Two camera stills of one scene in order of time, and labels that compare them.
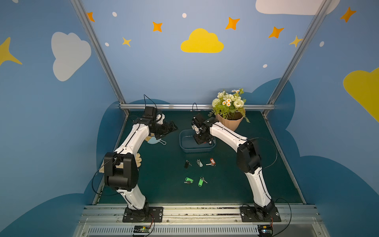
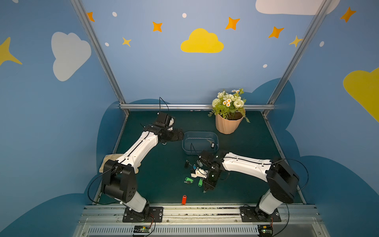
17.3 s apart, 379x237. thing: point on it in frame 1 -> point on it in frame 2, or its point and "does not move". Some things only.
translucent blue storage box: x=188 y=144 does not move
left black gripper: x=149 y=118 -> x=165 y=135
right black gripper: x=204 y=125 -> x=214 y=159
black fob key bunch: x=186 y=164 does not move
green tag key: x=188 y=180 does not move
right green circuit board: x=265 y=229 does not move
